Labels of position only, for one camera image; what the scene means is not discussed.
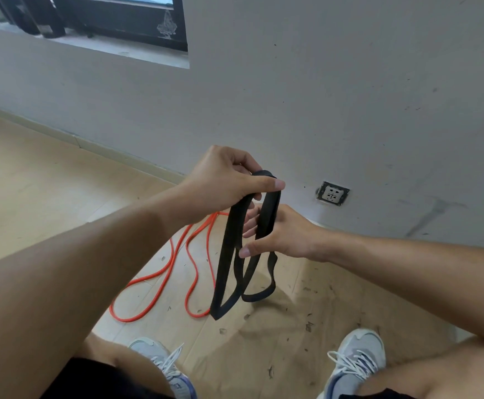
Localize person's right hand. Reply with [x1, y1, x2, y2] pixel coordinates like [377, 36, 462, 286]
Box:
[239, 202, 331, 262]

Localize person's left hand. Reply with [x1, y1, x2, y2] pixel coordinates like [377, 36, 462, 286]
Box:
[178, 145, 286, 226]

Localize black resistance band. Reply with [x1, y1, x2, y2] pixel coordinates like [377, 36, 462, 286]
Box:
[210, 170, 282, 321]

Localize person's left forearm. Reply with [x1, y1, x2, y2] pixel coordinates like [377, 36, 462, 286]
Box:
[0, 185, 194, 399]

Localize person's right forearm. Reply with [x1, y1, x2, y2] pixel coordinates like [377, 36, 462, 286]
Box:
[325, 229, 484, 348]

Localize orange resistance band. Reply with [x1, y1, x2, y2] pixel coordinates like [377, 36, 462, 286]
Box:
[109, 211, 231, 323]

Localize person's left grey sneaker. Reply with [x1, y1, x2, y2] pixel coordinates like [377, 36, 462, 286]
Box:
[128, 337, 198, 399]

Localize person's grey sneaker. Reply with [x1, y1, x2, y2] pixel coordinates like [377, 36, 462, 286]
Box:
[317, 328, 387, 399]
[128, 337, 198, 399]

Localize person's right grey sneaker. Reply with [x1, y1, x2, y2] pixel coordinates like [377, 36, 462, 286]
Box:
[317, 328, 387, 399]

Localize person's left leg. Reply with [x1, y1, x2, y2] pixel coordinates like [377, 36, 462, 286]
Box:
[73, 332, 176, 399]

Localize person's leg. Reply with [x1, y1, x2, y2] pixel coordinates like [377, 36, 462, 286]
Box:
[73, 332, 176, 399]
[356, 336, 484, 399]

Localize grey window sill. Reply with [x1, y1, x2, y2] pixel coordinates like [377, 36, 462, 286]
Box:
[0, 20, 190, 70]

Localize person's black shorts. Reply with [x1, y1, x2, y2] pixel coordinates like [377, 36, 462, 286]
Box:
[40, 357, 417, 399]

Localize person's right leg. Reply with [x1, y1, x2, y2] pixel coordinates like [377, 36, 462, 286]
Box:
[356, 336, 484, 399]

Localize white wall socket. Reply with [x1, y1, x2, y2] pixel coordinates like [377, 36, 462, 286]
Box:
[315, 181, 350, 206]

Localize black window frame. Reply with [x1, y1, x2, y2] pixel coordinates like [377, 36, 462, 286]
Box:
[68, 0, 188, 52]

